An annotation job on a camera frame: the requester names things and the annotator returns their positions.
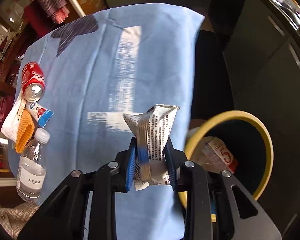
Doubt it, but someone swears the white snack wrapper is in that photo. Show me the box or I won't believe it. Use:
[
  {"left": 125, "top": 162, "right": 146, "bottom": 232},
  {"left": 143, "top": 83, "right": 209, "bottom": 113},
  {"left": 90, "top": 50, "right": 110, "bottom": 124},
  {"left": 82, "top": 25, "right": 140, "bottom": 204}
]
[{"left": 123, "top": 104, "right": 179, "bottom": 191}]

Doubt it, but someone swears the red white milk carton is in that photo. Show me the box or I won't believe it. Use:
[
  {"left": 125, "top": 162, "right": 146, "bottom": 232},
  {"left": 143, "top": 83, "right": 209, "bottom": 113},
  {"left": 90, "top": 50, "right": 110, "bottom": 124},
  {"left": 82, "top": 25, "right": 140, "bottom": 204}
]
[{"left": 200, "top": 137, "right": 238, "bottom": 173}]

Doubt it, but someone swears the clear plastic water bottle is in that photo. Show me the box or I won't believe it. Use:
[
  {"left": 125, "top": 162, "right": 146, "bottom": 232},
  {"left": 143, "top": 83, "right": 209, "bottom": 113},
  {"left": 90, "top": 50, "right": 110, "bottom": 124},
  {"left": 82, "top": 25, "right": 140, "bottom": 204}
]
[{"left": 16, "top": 128, "right": 50, "bottom": 203}]

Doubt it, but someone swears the red cola can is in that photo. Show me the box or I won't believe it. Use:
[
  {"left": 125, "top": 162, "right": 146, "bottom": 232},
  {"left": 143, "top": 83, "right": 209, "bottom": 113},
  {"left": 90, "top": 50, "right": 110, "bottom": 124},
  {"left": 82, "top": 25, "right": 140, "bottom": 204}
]
[{"left": 21, "top": 62, "right": 45, "bottom": 102}]

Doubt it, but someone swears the yellow rimmed trash bin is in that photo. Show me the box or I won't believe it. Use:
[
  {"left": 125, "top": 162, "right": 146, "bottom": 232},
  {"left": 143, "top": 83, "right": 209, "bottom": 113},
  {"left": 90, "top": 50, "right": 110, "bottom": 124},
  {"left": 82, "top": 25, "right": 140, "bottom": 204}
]
[{"left": 185, "top": 111, "right": 274, "bottom": 200}]

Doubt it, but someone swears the blue white toothpaste tube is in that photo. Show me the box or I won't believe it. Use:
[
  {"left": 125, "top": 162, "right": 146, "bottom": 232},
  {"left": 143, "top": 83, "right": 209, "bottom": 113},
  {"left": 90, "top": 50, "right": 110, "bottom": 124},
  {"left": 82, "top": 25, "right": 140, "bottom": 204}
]
[{"left": 26, "top": 102, "right": 53, "bottom": 128}]

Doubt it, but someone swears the blue star-print tablecloth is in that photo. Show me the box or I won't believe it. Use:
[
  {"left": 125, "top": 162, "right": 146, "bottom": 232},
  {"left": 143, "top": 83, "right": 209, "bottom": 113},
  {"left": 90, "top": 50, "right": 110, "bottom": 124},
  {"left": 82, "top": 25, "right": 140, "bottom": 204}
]
[{"left": 7, "top": 3, "right": 207, "bottom": 240}]

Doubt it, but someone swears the orange foam fruit net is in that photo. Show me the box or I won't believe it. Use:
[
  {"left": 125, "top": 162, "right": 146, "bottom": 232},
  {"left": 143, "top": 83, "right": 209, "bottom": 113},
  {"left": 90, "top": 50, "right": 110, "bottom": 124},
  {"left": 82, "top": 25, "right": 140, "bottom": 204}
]
[{"left": 15, "top": 109, "right": 35, "bottom": 153}]

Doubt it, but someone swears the white paper towel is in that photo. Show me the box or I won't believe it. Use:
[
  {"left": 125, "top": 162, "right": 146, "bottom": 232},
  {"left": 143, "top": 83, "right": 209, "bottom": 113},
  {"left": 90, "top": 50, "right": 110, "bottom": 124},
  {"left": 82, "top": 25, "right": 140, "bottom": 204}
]
[{"left": 1, "top": 91, "right": 26, "bottom": 142}]

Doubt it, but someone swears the beige knit sweater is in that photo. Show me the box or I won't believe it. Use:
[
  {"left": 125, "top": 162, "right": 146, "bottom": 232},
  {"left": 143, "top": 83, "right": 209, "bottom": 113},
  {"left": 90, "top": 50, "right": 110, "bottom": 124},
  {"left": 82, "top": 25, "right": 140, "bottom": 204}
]
[{"left": 0, "top": 202, "right": 39, "bottom": 239}]

